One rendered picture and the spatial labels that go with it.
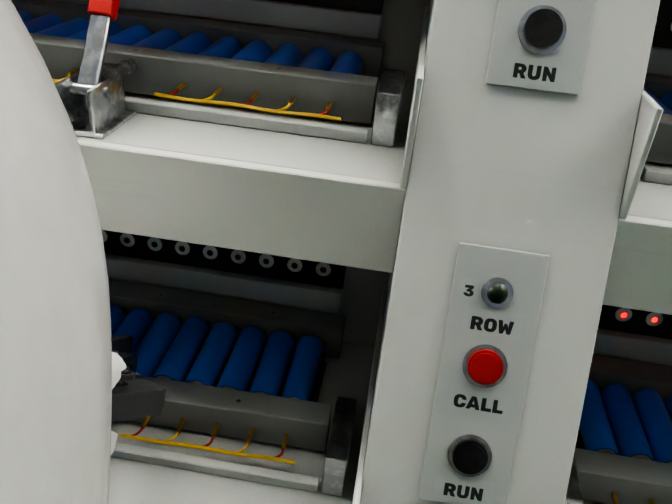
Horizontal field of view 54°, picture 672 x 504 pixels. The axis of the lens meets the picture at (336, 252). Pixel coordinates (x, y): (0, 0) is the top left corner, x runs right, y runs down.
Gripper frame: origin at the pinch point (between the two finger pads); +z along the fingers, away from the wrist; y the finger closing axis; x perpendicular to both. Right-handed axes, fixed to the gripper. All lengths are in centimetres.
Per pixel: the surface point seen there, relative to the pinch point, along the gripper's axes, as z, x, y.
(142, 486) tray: 0.7, -6.2, 4.3
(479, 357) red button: -4.4, 4.1, 20.3
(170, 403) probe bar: 3.3, -2.2, 4.4
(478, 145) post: -5.0, 13.4, 18.8
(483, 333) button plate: -4.2, 5.2, 20.3
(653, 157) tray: 1.6, 15.3, 28.7
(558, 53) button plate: -5.8, 17.7, 21.5
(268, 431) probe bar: 3.9, -3.0, 10.2
